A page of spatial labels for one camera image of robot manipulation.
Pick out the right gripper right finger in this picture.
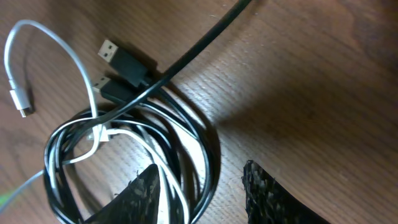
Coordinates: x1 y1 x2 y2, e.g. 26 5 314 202
242 160 329 224

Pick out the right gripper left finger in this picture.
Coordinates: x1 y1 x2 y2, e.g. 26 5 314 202
85 164 160 224

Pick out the black USB cable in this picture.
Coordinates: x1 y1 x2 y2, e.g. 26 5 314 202
43 0 253 224
45 39 222 224

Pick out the white USB cable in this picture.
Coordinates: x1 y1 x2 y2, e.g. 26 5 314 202
0 19 191 224

